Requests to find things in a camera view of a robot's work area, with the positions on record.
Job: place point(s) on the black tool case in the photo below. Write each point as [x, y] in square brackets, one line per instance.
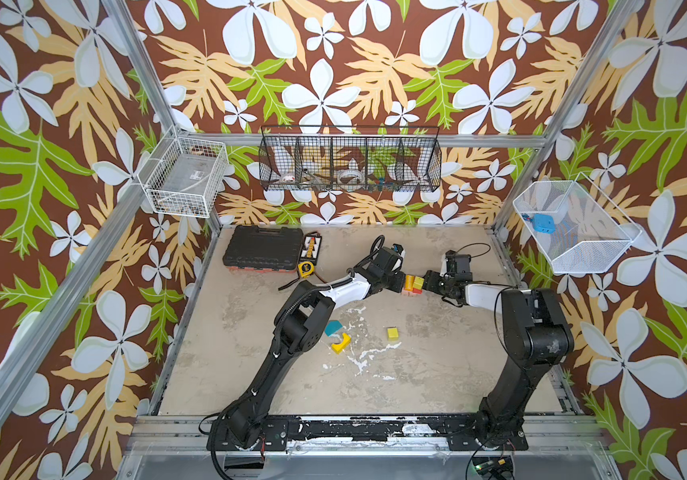
[258, 248]

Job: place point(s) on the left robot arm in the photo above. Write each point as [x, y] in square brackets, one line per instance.
[298, 328]

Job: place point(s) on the yellow tape measure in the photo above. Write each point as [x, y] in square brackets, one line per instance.
[306, 269]

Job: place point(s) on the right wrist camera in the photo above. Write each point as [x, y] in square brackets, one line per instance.
[458, 266]

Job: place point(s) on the teal wood block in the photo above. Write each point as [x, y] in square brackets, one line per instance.
[333, 328]

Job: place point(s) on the blue object in basket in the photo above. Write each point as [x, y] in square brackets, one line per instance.
[543, 223]

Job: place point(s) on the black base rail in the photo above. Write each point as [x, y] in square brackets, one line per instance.
[277, 432]

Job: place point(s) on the black wire basket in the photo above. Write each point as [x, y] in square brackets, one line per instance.
[350, 158]

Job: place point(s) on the yellow-green cube block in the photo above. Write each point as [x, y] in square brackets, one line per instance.
[418, 283]

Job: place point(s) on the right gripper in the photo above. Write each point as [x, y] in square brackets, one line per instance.
[434, 282]

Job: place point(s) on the white mesh basket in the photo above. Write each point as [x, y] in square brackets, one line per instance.
[593, 232]

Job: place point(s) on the electronics board with led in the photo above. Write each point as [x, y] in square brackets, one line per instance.
[491, 469]

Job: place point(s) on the white wire basket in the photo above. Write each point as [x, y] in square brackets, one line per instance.
[183, 175]

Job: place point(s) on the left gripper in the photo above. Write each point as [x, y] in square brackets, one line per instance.
[401, 283]

